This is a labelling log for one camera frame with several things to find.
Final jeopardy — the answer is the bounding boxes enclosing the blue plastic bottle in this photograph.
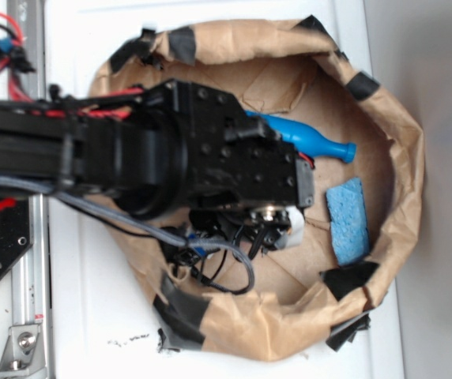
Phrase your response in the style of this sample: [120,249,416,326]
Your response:
[246,111,356,163]

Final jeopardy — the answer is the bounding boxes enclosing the red wires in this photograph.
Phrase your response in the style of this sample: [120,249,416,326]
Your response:
[0,10,28,102]

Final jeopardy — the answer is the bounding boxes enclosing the aluminium rail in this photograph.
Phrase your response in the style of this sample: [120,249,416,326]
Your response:
[6,1,55,378]

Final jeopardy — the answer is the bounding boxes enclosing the blue sponge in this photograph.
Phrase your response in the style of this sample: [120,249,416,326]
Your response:
[326,177,370,266]

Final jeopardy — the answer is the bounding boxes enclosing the grey braided cable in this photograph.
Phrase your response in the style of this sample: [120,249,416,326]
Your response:
[0,173,255,295]

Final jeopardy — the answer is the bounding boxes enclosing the brown paper bag bin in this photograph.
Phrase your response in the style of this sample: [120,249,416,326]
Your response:
[89,17,424,362]

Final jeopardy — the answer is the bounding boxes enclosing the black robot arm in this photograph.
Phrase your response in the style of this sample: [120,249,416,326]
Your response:
[0,80,314,246]

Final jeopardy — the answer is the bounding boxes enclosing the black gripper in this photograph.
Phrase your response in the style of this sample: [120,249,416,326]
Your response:
[158,80,315,250]

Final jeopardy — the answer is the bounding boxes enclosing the metal corner bracket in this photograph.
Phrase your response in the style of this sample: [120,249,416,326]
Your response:
[0,324,47,378]

